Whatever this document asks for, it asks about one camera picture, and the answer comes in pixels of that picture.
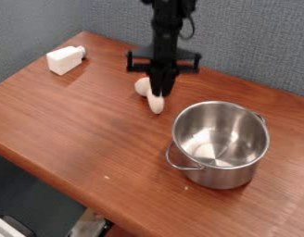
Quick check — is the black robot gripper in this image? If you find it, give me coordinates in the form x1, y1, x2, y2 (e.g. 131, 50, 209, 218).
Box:
126, 28, 201, 97

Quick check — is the white plush mushroom toy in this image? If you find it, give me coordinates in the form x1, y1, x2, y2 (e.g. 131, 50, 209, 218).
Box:
134, 77, 164, 114

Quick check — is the stainless steel metal pot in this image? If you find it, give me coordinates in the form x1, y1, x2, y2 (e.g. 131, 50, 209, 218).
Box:
169, 101, 269, 190

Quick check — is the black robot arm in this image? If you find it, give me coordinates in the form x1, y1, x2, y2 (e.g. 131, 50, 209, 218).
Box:
126, 0, 201, 97

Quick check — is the white plastic bottle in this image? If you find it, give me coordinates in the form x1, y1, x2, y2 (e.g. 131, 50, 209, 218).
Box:
46, 46, 86, 75

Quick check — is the white object at corner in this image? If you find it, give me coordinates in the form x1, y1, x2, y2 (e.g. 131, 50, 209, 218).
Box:
0, 219, 25, 237

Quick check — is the table leg bracket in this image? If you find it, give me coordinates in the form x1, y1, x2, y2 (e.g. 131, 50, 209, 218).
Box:
67, 208, 113, 237

